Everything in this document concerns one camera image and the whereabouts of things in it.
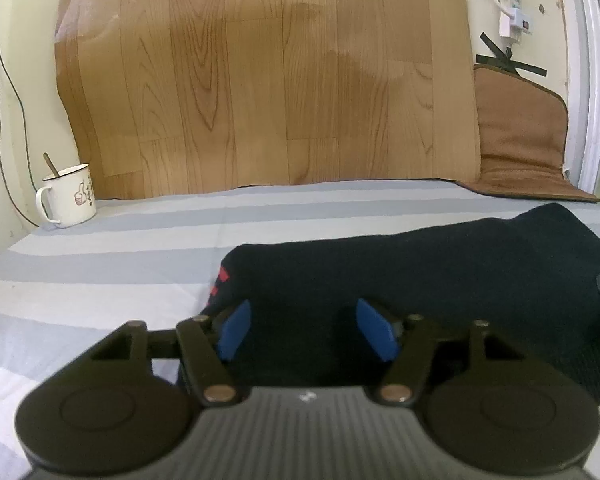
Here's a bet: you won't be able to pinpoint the wood-pattern vinyl sheet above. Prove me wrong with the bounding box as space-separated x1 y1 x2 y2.
54 0 482 201

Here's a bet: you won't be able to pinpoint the white enamel mug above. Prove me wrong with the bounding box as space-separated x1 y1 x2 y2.
35 163 97 228

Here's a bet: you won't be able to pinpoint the black patterned small garment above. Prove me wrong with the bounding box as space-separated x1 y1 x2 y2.
179 203 600 407

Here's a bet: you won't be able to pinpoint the striped grey bed sheet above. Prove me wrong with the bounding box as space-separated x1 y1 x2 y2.
0 179 600 480

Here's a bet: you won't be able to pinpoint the brown cushion mat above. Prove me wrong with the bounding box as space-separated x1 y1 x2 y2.
455 62 600 204

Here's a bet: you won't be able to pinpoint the thin black cable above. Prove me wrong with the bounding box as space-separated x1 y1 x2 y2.
0 0 48 228

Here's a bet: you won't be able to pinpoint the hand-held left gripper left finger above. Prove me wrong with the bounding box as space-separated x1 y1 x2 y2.
89 299 253 405

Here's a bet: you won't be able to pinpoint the black tape strips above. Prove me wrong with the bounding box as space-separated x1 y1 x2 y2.
457 0 548 78

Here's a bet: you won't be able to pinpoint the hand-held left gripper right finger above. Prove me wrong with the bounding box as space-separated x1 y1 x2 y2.
356 298 526 407

